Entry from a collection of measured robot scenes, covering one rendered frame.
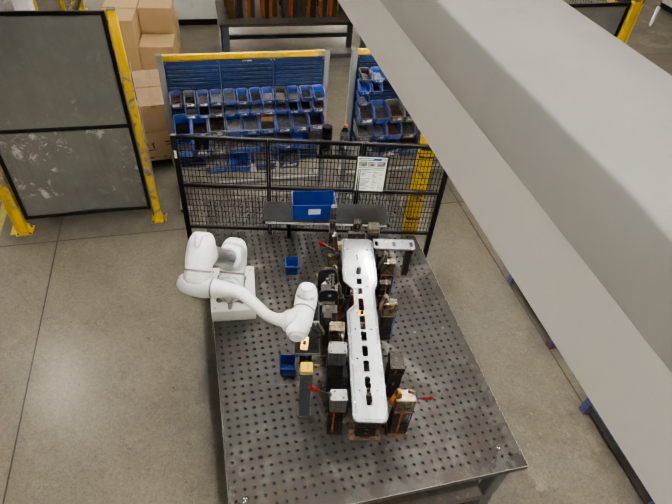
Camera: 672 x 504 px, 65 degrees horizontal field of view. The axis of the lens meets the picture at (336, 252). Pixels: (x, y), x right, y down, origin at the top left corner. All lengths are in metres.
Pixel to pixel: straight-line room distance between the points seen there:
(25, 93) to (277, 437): 3.25
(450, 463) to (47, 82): 3.91
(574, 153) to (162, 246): 4.93
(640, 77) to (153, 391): 3.97
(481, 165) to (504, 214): 0.04
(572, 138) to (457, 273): 4.74
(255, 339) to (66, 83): 2.52
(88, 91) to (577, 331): 4.55
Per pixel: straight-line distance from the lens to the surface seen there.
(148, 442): 3.97
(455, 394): 3.36
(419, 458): 3.11
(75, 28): 4.52
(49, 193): 5.36
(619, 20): 5.82
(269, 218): 3.74
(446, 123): 0.44
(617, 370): 0.30
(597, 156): 0.29
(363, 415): 2.83
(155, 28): 7.33
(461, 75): 0.41
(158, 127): 5.87
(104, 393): 4.25
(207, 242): 2.65
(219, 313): 3.49
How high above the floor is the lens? 3.46
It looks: 44 degrees down
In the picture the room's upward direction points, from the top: 5 degrees clockwise
